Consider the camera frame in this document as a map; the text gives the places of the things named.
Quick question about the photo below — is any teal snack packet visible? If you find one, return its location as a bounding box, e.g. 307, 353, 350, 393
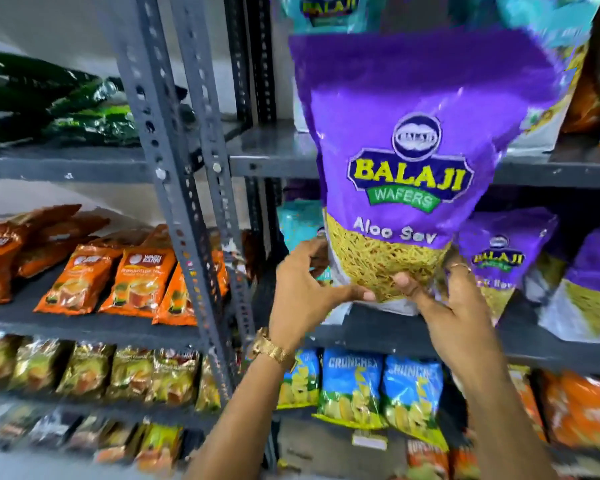
279, 0, 388, 36
495, 0, 600, 156
277, 200, 333, 285

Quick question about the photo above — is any row of yellow-green snack packets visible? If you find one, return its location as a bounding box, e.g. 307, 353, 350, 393
0, 331, 243, 414

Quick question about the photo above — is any person's right forearm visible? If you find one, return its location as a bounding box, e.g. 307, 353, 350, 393
442, 347, 559, 480

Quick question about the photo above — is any gold wrist watch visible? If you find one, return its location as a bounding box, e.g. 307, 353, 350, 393
249, 327, 297, 371

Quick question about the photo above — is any orange chips packet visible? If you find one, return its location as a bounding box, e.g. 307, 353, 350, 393
507, 365, 548, 443
539, 370, 600, 453

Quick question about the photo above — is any row of dark small packets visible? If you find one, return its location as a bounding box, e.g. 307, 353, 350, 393
0, 402, 206, 474

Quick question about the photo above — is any grey slotted metal shelving rack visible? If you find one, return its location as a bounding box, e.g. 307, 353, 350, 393
224, 0, 600, 480
0, 0, 261, 480

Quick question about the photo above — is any row of orange tea packets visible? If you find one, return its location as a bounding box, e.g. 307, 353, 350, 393
0, 204, 253, 327

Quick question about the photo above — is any person's left forearm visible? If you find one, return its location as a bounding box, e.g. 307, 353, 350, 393
184, 351, 294, 480

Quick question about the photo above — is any large purple snack packet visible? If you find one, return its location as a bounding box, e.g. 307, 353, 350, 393
288, 26, 565, 316

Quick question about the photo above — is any person's left hand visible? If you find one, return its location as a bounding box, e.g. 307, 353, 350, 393
268, 237, 377, 354

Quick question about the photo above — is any pile of dark green packets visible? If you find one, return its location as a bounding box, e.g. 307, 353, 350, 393
0, 49, 197, 154

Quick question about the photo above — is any orange snack packet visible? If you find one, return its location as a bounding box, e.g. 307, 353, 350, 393
561, 2, 600, 148

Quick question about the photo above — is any blue chips packet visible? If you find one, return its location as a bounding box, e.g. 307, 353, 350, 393
276, 347, 323, 411
313, 347, 387, 431
381, 355, 450, 453

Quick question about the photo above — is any white shelf price label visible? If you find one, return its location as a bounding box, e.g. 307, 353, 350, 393
351, 432, 389, 451

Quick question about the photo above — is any person's right hand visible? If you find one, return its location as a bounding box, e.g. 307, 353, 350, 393
392, 255, 504, 378

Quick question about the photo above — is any red snack packet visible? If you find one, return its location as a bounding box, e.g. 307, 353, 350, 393
404, 439, 481, 480

